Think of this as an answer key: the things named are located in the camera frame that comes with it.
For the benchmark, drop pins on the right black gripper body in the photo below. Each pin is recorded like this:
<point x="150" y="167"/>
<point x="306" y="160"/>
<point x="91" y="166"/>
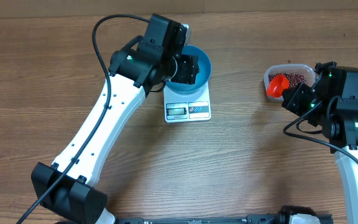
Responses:
<point x="301" y="101"/>

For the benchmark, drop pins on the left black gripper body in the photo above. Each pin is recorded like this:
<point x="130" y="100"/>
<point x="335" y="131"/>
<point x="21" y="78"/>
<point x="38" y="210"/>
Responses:
<point x="179" y="70"/>

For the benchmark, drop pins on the red measuring scoop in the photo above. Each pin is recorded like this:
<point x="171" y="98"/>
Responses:
<point x="277" y="86"/>

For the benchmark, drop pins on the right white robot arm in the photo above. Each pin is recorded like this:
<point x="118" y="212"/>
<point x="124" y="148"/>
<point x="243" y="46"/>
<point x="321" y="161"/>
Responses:
<point x="332" y="103"/>

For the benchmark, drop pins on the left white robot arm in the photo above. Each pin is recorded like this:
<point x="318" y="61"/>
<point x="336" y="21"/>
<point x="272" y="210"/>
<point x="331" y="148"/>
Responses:
<point x="67" y="186"/>

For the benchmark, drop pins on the teal blue bowl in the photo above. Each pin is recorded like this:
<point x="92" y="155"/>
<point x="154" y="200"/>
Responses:
<point x="202" y="77"/>

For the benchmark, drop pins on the white digital kitchen scale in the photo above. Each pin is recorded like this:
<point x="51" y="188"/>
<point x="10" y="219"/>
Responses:
<point x="181" y="108"/>

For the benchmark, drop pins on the red beans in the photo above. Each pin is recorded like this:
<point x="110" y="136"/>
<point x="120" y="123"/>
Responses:
<point x="293" y="78"/>

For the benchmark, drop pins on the clear plastic bean container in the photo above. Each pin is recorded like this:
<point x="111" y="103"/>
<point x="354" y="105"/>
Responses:
<point x="302" y="69"/>

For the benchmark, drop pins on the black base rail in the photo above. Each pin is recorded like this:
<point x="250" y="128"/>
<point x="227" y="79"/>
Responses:
<point x="288" y="214"/>

